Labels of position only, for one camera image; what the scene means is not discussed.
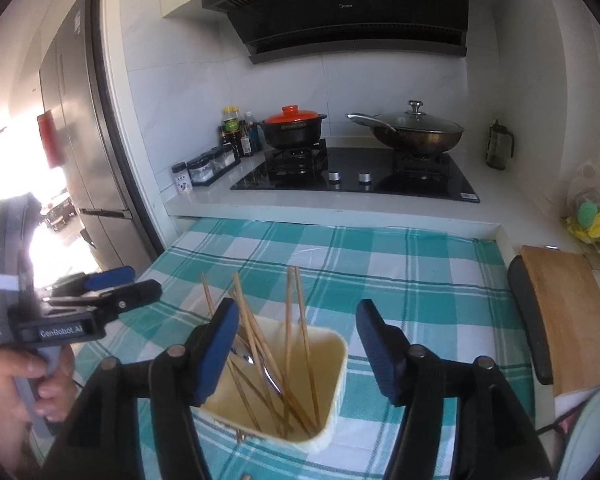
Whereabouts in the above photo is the grey refrigerator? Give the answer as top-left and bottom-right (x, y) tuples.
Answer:
(37, 0), (166, 273)

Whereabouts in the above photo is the glass wok lid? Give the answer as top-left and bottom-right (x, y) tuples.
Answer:
(372, 100), (463, 133)

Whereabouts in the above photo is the plastic bag with yellow contents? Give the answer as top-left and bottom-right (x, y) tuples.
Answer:
(560, 160), (600, 271)

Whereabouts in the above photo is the metal spoon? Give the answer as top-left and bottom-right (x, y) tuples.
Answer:
(232, 345), (287, 397)

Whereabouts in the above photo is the dark wok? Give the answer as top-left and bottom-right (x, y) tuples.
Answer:
(346, 112), (465, 157)

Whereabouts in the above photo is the white spice jar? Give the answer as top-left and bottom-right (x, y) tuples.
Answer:
(171, 161), (193, 195)

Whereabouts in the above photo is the black clay pot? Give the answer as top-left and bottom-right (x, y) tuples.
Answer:
(259, 115), (328, 151)

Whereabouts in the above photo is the dark sauce bottle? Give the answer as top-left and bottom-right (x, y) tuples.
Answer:
(239, 111), (262, 156)
(219, 126), (237, 159)

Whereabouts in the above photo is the teal checked tablecloth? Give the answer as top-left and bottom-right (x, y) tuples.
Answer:
(27, 217), (536, 480)

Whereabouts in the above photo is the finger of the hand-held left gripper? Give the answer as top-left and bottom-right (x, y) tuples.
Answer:
(42, 280), (163, 333)
(45, 266), (137, 301)

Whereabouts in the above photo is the cream ribbed utensil holder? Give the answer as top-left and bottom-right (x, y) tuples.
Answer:
(195, 312), (349, 456)

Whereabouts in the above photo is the group of wooden chopsticks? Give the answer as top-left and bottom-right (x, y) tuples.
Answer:
(200, 266), (323, 443)

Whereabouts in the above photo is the person's left hand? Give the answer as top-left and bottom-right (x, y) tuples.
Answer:
(0, 346), (77, 428)

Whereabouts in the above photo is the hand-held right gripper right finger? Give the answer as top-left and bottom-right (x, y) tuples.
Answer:
(356, 299), (553, 480)

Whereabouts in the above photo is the black tray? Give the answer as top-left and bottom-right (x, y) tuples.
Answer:
(507, 255), (554, 386)

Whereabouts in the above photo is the black gas stove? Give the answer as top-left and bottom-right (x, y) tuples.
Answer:
(230, 137), (481, 204)

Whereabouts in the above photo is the yellow cap bottle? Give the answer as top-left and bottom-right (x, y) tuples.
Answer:
(222, 105), (244, 137)

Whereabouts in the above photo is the wooden cutting board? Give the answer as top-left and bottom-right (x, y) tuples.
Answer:
(520, 245), (600, 397)

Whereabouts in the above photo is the black range hood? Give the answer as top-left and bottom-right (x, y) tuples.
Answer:
(201, 0), (482, 65)

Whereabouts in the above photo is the spice jars group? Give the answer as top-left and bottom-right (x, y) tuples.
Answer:
(186, 146), (241, 185)

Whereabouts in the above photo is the pale blue cloth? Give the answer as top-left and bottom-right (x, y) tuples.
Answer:
(555, 379), (600, 480)

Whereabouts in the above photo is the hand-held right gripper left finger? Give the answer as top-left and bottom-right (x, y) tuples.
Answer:
(55, 298), (240, 480)

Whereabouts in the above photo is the glass coffee press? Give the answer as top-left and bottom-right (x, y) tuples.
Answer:
(486, 119), (515, 171)

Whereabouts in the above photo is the orange pot lid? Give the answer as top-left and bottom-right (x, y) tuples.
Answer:
(265, 105), (321, 125)

